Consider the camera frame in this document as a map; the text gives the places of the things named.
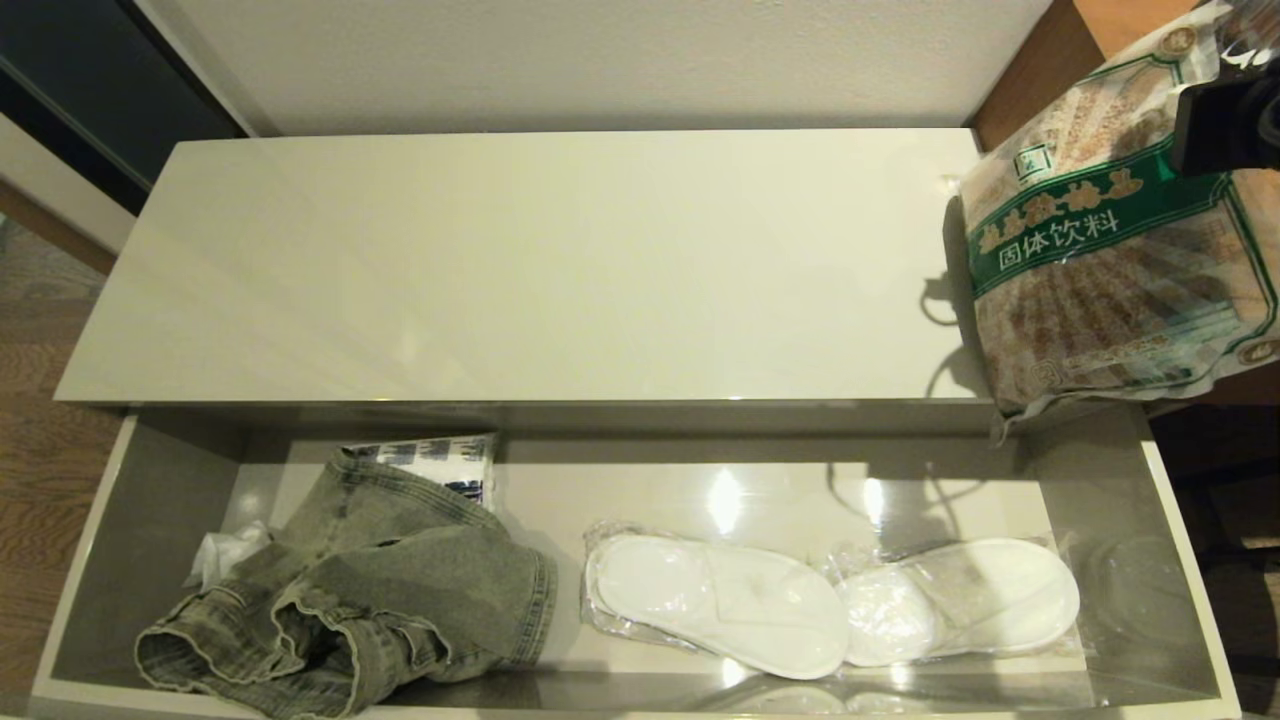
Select brown grain packet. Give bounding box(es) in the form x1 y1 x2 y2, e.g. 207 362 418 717
945 5 1280 441

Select grey-green denim shorts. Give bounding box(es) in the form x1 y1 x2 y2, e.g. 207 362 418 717
135 448 559 719

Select white cabinet drawer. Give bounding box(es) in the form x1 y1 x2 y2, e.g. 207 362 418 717
30 405 1241 720

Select dark glass vase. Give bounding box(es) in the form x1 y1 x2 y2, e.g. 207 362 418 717
1222 0 1280 86

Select brown wooden desk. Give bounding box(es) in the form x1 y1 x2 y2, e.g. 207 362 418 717
975 0 1280 406

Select white disposable slipper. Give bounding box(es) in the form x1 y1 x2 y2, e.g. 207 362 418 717
838 540 1082 668
585 533 851 681

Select glossy white low cabinet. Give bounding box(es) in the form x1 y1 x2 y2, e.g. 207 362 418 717
55 128 1001 437

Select clear plastic slipper bag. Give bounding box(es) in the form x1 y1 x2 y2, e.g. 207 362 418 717
580 520 1093 691

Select white blue printed packet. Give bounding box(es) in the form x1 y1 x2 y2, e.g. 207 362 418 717
345 433 499 511

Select white plastic bag roll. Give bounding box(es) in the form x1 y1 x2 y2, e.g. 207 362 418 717
185 522 277 591

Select dark glass door panel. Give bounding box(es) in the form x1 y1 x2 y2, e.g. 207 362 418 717
0 0 251 216

